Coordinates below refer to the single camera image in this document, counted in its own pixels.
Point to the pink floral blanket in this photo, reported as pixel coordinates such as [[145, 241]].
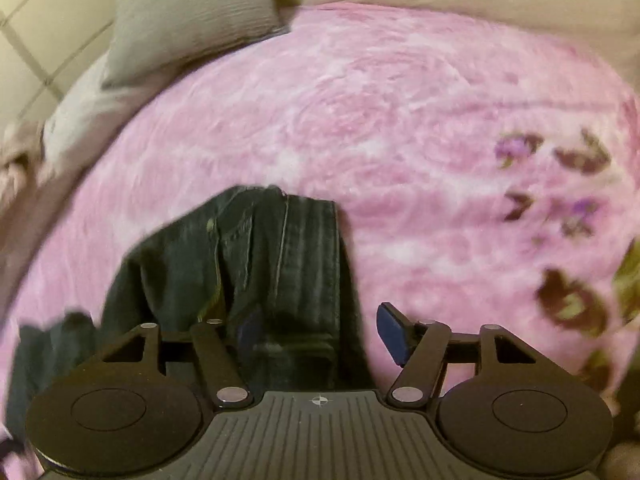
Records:
[[400, 135]]

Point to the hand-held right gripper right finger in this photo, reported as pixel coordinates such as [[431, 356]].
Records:
[[395, 332]]

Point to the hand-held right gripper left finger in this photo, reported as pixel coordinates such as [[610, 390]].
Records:
[[216, 356]]

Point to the dark denim pants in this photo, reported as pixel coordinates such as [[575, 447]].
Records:
[[290, 260]]

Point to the lilac pillow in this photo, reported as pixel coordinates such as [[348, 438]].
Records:
[[17, 157]]

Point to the striped bed sheet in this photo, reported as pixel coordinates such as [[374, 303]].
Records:
[[82, 115]]

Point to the grey ribbed pillow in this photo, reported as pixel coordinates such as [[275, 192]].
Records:
[[190, 15]]

